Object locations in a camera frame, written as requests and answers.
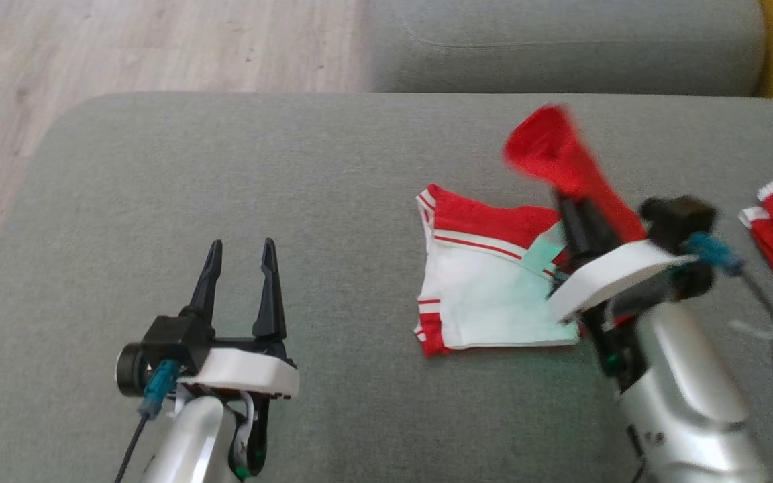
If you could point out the red and white jersey garment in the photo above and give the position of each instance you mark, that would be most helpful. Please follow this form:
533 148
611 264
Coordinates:
494 295

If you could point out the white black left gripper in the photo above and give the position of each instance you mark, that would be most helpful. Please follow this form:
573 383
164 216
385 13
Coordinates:
245 372

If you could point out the blue left camera connector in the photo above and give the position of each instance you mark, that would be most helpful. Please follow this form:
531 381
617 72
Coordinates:
158 389

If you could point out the blue camera connector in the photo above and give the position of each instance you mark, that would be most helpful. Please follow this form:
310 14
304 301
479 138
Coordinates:
715 253
158 389

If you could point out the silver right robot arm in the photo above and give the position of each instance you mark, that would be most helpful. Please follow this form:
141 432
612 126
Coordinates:
688 402

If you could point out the blue right camera connector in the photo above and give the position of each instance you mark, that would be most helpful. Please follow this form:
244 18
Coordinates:
715 253

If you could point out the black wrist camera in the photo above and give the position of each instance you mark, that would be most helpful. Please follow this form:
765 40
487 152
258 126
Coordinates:
678 218
168 339

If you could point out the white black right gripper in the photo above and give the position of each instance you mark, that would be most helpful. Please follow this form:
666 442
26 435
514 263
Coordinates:
608 278

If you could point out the long grey sofa seat cushion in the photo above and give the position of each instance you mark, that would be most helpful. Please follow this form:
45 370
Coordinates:
561 40

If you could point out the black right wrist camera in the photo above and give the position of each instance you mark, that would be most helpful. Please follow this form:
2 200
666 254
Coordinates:
678 218

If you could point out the large grey sofa seat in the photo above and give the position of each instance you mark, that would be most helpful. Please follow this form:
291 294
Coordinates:
292 188

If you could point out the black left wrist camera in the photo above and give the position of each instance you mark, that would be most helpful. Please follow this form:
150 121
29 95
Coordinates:
168 339

